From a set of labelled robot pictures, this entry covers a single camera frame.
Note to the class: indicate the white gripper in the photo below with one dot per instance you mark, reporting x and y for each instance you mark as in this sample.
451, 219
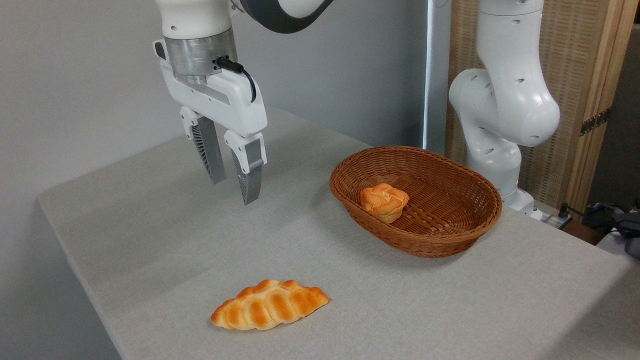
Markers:
220, 102

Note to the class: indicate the braided bread loaf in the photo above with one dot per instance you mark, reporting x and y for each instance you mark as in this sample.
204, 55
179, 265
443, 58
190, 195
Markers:
270, 305

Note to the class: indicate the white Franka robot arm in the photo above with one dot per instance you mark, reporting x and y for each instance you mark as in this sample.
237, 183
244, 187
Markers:
505, 100

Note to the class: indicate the round orange bread roll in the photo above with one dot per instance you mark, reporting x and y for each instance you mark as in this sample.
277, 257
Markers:
384, 200

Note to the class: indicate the brown wicker basket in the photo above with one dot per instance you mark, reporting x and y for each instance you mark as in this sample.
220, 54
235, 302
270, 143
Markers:
425, 240

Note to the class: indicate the grey tablecloth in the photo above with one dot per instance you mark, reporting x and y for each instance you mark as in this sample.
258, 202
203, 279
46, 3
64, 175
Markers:
150, 250

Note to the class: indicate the wooden woven folding screen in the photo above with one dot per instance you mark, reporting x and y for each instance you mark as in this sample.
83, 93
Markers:
565, 60

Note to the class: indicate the dark metal hinge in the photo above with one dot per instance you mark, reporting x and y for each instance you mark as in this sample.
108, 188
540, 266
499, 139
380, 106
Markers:
595, 121

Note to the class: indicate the dark grey bag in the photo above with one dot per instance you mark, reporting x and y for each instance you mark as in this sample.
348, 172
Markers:
627, 225

